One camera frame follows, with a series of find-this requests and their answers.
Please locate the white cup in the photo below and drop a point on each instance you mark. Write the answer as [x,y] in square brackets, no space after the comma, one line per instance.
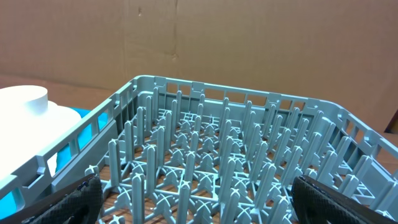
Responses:
[22,102]

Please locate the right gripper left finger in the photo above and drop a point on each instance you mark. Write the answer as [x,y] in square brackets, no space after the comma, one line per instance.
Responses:
[79,202]

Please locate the large white plate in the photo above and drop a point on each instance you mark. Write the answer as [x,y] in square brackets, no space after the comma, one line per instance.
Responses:
[24,133]

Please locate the grey dish rack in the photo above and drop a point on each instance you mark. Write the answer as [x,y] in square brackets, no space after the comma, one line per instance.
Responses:
[178,151]

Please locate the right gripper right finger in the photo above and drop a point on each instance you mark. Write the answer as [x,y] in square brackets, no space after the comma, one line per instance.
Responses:
[317,203]

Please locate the teal plastic tray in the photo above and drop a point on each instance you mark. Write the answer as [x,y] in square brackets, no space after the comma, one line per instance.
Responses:
[62,157]

